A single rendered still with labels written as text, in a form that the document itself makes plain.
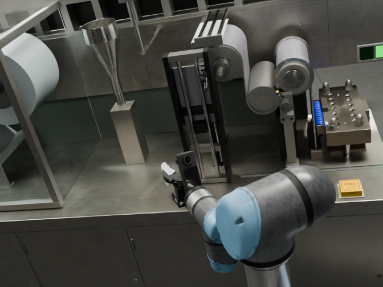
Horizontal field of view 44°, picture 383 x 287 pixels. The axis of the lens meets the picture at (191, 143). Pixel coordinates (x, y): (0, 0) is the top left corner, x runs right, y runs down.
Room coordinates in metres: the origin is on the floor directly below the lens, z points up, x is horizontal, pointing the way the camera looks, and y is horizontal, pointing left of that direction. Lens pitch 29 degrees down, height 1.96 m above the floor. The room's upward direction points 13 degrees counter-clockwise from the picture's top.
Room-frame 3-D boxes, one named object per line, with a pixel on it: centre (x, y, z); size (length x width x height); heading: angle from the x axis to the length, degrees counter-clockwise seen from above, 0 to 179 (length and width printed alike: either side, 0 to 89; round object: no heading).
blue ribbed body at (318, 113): (1.68, -0.53, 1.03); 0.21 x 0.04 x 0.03; 165
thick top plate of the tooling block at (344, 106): (1.69, -0.63, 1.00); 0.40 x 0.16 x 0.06; 165
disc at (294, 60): (1.59, -0.42, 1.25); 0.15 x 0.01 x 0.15; 75
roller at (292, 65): (1.70, -0.45, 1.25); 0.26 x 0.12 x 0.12; 165
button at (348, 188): (1.31, -0.51, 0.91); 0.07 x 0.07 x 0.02; 75
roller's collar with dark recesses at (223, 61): (1.63, -0.17, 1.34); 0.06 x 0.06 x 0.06; 75
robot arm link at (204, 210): (0.93, -0.02, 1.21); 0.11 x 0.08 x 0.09; 18
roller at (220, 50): (1.77, -0.21, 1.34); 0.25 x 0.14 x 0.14; 165
